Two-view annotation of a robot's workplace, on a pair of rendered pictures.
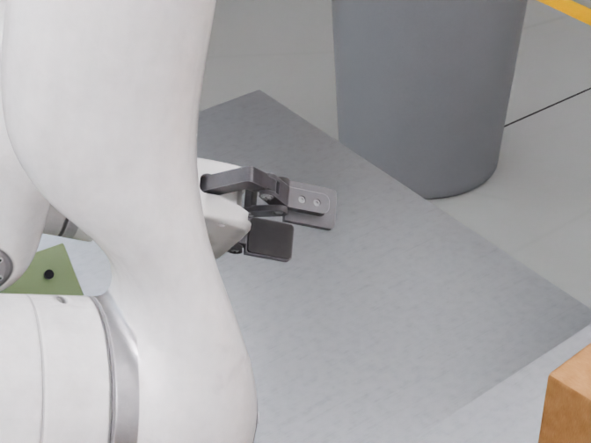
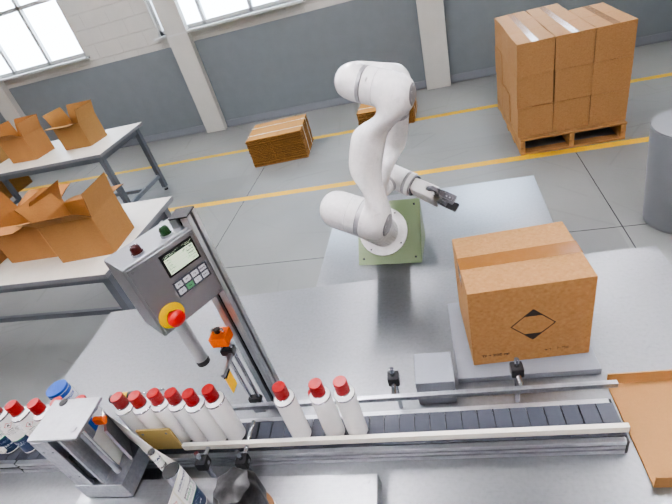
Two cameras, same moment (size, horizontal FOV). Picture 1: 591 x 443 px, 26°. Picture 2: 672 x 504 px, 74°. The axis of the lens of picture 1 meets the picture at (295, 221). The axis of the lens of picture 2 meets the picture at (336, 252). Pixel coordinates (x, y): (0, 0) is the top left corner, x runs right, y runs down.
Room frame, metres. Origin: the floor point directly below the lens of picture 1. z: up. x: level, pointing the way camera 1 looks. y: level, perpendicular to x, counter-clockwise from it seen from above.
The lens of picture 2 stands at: (-0.25, -0.83, 1.90)
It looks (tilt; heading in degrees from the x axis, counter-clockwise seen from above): 34 degrees down; 56
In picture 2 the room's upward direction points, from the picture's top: 17 degrees counter-clockwise
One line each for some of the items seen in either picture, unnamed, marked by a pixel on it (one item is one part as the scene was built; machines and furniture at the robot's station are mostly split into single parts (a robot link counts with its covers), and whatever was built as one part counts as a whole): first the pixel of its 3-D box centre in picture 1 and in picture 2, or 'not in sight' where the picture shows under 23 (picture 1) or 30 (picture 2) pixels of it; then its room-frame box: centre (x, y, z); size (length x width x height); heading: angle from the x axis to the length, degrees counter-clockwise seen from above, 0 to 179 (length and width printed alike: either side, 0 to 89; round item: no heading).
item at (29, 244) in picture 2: not in sight; (31, 221); (-0.20, 2.27, 0.96); 0.53 x 0.45 x 0.37; 39
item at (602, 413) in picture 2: not in sight; (279, 438); (-0.08, -0.04, 0.86); 1.65 x 0.08 x 0.04; 130
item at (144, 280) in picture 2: not in sight; (168, 276); (-0.09, 0.09, 1.38); 0.17 x 0.10 x 0.19; 6
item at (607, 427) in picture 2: not in sight; (381, 437); (0.08, -0.29, 0.90); 1.07 x 0.01 x 0.02; 130
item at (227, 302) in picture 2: not in sight; (237, 321); (0.00, 0.08, 1.16); 0.04 x 0.04 x 0.67; 40
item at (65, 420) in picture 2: not in sight; (65, 418); (-0.43, 0.22, 1.14); 0.14 x 0.11 x 0.01; 130
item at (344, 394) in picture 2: not in sight; (349, 407); (0.06, -0.21, 0.98); 0.05 x 0.05 x 0.20
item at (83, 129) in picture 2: not in sight; (74, 127); (0.66, 4.40, 0.97); 0.44 x 0.42 x 0.37; 34
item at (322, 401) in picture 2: not in sight; (325, 409); (0.02, -0.17, 0.98); 0.05 x 0.05 x 0.20
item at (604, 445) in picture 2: not in sight; (279, 439); (-0.08, -0.04, 0.85); 1.65 x 0.11 x 0.05; 130
